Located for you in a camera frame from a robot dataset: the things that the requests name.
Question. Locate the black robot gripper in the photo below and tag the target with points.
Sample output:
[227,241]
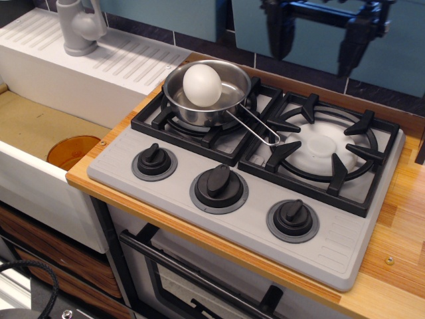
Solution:
[361,27]

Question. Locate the small stainless steel pan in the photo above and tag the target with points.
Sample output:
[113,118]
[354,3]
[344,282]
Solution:
[231,106]

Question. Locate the white egg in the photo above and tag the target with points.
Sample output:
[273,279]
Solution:
[202,85]

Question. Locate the black middle stove knob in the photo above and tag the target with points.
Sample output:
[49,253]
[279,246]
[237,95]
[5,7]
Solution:
[219,190]

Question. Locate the black stove knob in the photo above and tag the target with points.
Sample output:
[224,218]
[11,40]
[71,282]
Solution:
[154,164]
[219,190]
[292,221]

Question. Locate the black right stove knob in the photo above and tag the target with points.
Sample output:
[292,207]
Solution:
[292,221]

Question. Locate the grey toy stove top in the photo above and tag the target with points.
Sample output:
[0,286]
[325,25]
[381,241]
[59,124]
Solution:
[332,257]

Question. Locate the black left stove knob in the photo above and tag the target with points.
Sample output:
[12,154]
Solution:
[154,164]

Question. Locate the black right burner grate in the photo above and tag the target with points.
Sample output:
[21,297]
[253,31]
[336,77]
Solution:
[342,158]

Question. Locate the black burner grate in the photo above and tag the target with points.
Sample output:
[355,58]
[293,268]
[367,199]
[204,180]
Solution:
[342,158]
[223,143]

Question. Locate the black left burner grate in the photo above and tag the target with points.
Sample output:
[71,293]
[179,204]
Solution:
[223,143]

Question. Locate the grey toy faucet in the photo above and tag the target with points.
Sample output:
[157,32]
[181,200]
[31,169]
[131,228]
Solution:
[80,29]

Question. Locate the white toy sink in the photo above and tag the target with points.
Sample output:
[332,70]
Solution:
[48,96]

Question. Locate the orange plastic bowl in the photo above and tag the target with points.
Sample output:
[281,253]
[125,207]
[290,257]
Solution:
[70,151]

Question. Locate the wooden drawer front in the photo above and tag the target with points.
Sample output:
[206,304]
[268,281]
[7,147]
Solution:
[82,273]

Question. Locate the oven door with black handle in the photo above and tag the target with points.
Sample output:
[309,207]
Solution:
[183,280]

